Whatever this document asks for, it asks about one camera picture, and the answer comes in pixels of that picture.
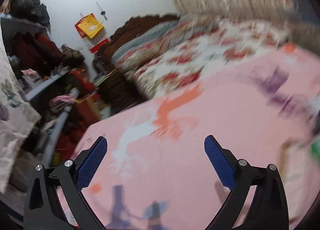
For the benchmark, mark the grey metal shelf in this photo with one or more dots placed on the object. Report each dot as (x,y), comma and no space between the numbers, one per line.
(42,86)

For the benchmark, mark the red yellow wall calendar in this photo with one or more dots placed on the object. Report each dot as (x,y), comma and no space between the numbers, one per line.
(88,26)

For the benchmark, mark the pink printed cloth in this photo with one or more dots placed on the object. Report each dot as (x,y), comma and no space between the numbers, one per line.
(200,110)

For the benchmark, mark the pile of dark clothes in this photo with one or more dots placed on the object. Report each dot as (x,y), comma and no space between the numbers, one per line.
(27,5)

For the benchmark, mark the white printed cloth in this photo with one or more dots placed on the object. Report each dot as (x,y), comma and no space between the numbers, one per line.
(15,120)

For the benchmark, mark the pink folded cloth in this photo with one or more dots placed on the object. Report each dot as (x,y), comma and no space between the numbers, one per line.
(63,98)

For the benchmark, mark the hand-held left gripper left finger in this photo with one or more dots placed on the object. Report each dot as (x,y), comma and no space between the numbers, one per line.
(92,162)

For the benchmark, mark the dark wooden nightstand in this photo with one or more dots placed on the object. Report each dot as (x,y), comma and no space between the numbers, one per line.
(120,92)

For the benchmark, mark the red gift bag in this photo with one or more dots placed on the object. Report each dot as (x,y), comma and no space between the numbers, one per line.
(87,110)

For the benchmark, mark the brown handbag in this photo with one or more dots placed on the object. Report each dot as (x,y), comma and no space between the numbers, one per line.
(71,56)

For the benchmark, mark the dark red clothes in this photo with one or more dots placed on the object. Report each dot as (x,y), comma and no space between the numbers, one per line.
(32,52)

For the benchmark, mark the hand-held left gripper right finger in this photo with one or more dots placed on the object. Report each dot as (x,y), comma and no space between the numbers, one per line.
(220,162)

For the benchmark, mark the floral bed sheet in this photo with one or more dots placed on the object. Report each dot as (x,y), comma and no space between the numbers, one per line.
(200,65)

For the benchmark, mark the carved wooden headboard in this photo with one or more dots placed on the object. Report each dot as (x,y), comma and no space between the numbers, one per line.
(130,23)

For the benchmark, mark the floral quilt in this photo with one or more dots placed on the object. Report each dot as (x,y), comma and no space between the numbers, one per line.
(150,42)

